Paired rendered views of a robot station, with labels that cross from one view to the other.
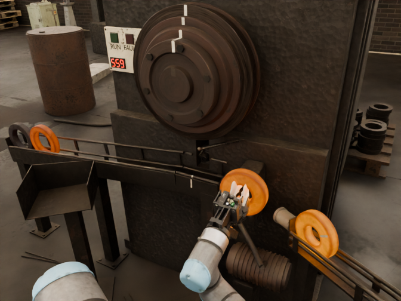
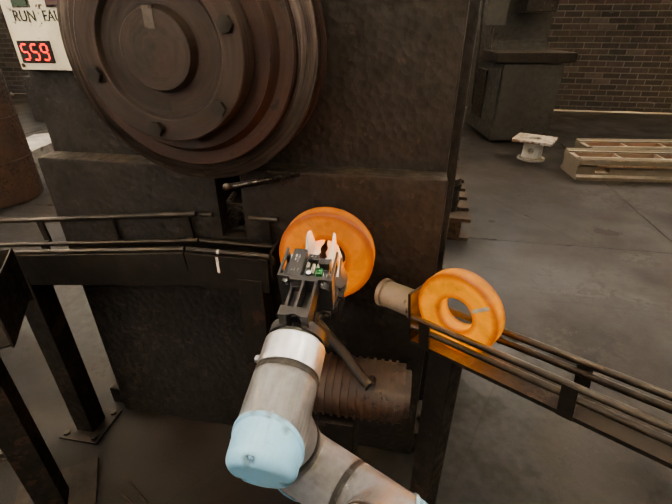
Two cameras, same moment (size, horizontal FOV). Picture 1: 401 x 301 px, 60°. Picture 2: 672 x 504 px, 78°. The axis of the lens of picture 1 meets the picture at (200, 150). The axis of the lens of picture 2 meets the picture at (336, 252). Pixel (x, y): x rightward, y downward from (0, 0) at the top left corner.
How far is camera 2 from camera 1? 0.45 m
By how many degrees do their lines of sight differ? 16
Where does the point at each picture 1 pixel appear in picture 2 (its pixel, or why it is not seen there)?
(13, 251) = not seen: outside the picture
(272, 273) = (387, 394)
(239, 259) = (325, 382)
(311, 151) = (421, 177)
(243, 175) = (325, 218)
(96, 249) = (58, 416)
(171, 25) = not seen: outside the picture
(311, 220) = (452, 287)
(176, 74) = (157, 23)
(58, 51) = not seen: outside the picture
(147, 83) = (95, 57)
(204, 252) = (279, 388)
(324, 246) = (483, 329)
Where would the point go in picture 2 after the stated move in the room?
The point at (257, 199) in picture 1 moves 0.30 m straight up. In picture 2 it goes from (357, 261) to (363, 49)
